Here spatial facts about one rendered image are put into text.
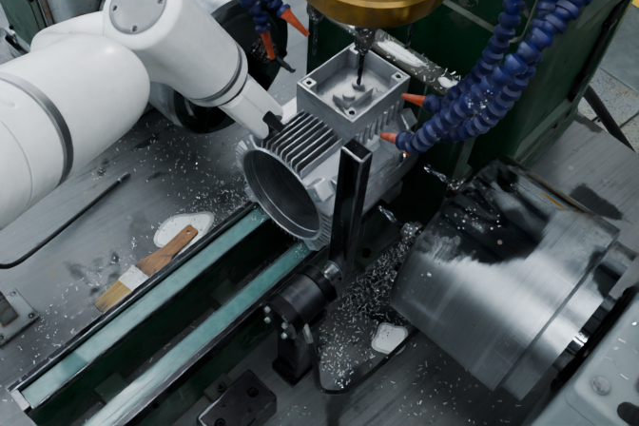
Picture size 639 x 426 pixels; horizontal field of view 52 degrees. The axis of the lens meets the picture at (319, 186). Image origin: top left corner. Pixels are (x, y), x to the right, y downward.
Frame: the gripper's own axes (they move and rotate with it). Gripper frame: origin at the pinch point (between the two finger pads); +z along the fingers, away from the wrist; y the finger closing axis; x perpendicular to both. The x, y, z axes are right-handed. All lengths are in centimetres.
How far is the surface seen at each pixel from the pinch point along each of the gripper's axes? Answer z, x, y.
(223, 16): -1.3, 7.8, -15.1
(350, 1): -18.5, 14.4, 9.7
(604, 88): 119, 72, 15
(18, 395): -7.3, -46.6, 0.9
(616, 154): 57, 38, 34
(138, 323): 2.2, -33.0, 3.0
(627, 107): 118, 70, 23
